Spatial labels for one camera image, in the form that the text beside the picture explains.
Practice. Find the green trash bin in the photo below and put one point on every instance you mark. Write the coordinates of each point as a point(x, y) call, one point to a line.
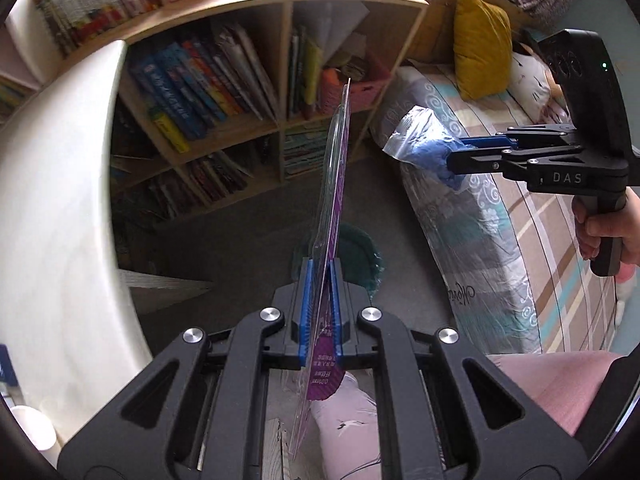
point(357, 255)

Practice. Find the pink plastic basket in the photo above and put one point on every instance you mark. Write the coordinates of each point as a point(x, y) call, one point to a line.
point(365, 92)

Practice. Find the row of colourful paperback books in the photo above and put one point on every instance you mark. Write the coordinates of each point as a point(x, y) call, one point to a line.
point(95, 5)

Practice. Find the white round table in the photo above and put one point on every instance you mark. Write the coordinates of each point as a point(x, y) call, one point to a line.
point(60, 210)

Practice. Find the stack of flat magazines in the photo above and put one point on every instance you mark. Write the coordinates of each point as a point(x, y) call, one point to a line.
point(305, 152)

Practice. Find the row of leaning magazines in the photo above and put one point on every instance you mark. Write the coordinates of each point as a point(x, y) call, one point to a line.
point(210, 175)

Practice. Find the yellow pillow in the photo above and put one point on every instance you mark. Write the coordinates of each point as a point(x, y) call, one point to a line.
point(482, 45)

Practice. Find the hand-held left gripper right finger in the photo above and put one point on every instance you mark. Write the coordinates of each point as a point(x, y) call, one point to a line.
point(336, 310)

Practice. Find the white cat plush pillow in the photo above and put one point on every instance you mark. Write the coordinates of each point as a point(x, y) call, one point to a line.
point(530, 80)

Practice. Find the pink white plush toy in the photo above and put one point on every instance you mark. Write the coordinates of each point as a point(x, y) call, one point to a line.
point(625, 290)

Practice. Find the bed with patterned sheet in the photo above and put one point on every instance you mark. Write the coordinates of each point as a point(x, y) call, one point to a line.
point(475, 240)

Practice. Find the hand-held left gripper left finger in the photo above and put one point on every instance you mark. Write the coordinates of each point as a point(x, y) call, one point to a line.
point(306, 310)

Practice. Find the clear plastic blister package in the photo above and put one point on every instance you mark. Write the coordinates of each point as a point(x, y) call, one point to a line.
point(332, 200)

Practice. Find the white cup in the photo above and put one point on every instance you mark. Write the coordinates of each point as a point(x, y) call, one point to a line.
point(32, 430)

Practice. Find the person's right hand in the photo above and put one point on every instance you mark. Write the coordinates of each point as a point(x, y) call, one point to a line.
point(590, 232)

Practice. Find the blue plastic bag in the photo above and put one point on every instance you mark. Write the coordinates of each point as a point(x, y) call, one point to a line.
point(425, 152)

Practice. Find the row of blue books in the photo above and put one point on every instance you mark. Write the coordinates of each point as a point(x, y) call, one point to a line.
point(175, 95)

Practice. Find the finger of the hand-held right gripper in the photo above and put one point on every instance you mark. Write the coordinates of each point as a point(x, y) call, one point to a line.
point(475, 162)
point(480, 141)

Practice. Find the row of thin upright books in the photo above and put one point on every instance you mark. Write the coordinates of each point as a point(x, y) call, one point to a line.
point(300, 75)

